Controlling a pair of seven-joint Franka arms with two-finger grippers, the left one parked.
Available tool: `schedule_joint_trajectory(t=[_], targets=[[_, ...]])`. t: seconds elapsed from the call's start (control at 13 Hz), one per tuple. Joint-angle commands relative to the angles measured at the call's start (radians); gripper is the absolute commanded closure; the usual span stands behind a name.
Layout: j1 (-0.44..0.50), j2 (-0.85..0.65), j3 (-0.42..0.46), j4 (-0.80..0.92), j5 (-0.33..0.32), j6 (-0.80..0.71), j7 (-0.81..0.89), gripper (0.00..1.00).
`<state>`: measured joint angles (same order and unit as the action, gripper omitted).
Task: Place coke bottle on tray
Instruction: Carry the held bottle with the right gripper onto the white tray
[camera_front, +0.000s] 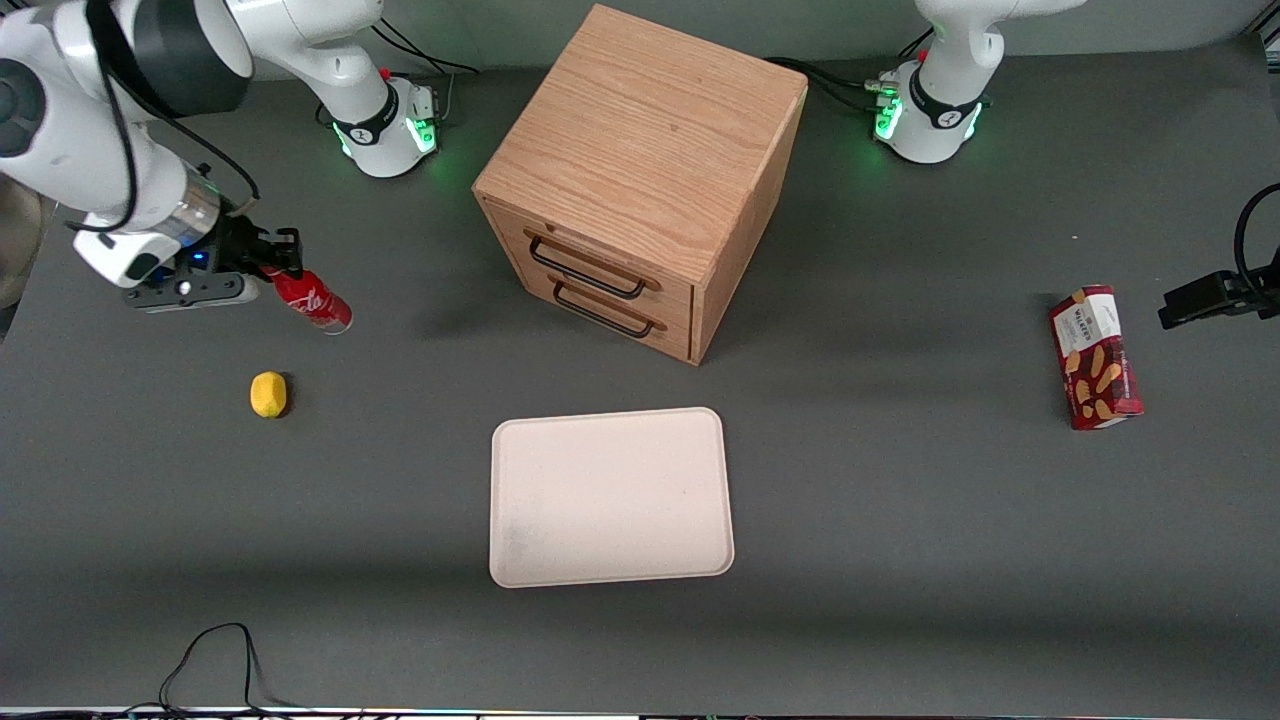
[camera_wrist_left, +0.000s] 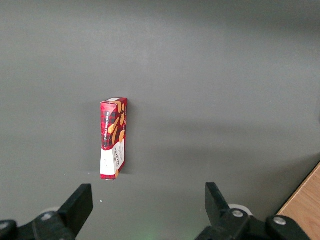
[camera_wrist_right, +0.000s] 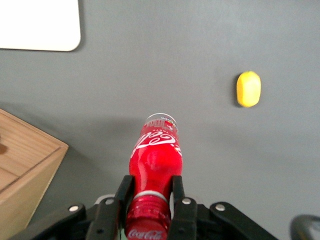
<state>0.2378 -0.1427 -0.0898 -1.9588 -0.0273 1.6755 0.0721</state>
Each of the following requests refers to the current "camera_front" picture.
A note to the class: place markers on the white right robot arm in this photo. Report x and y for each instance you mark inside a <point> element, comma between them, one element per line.
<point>90,130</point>

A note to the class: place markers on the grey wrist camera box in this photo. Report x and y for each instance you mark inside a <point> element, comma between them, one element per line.
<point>190,291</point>

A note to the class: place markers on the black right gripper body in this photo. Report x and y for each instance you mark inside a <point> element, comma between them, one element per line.
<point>240,245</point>

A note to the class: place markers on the white rectangular tray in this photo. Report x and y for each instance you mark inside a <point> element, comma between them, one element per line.
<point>610,497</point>

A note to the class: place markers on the wooden drawer cabinet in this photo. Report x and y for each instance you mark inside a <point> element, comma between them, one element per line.
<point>650,130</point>

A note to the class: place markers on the wooden drawer front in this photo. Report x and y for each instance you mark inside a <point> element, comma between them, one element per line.
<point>520,235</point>
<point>665,335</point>

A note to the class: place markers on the tan round object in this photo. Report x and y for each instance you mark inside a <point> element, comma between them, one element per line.
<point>20,240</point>

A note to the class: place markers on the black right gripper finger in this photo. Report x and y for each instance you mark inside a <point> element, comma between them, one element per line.
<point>293,252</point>
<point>255,270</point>

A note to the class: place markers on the red biscuit box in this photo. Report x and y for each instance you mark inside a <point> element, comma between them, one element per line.
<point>1095,360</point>

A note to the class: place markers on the yellow lemon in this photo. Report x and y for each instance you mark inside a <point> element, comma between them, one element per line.
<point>268,394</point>

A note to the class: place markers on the red soda can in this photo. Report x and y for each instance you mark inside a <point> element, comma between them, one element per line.
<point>315,305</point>

